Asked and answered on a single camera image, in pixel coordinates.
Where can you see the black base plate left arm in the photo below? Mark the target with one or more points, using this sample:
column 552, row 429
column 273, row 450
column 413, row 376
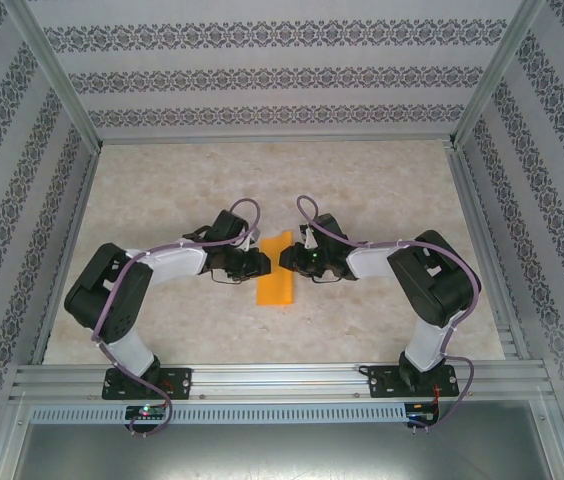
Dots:
column 182, row 382

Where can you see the aluminium frame post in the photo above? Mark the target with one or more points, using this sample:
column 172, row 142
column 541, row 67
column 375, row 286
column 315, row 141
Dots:
column 52, row 75
column 497, row 75

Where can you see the black base plate right arm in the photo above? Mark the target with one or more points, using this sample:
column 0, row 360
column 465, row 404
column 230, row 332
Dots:
column 382, row 382

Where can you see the aluminium mounting rail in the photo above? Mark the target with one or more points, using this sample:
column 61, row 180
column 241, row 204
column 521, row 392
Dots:
column 282, row 380

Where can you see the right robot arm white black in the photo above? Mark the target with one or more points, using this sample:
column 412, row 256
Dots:
column 372, row 260

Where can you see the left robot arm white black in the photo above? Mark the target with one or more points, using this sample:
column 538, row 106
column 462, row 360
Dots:
column 177, row 265

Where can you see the grey metal panel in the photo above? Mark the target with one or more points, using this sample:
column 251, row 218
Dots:
column 282, row 450

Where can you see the orange paper sheet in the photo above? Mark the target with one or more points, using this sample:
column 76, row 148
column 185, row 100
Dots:
column 274, row 290

